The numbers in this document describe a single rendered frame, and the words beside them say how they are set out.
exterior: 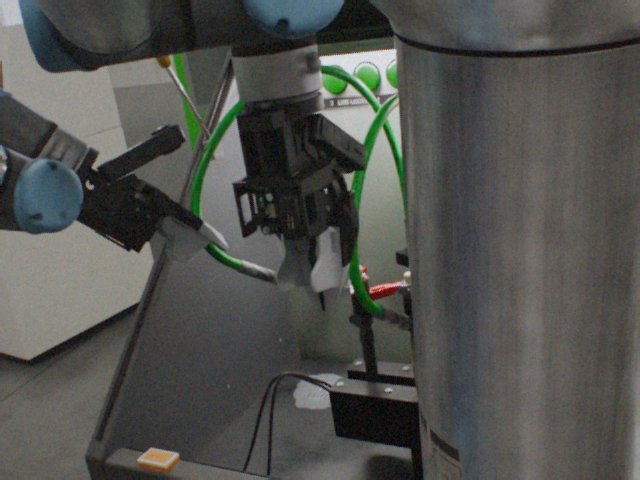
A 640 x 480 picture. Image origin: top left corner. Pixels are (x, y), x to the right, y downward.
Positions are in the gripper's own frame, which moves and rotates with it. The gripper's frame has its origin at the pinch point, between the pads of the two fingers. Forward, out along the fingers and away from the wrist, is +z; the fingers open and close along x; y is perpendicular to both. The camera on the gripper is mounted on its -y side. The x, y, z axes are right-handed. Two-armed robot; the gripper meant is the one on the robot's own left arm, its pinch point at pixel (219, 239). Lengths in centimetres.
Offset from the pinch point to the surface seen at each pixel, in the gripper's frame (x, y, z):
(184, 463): -5.2, 28.2, 12.9
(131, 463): -10.0, 31.9, 7.8
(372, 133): 16.1, -18.5, 5.8
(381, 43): -9.6, -41.3, 9.2
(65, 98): -292, -59, -27
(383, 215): -21.8, -21.9, 28.9
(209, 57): -280, -113, 19
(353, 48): -13.6, -39.6, 6.7
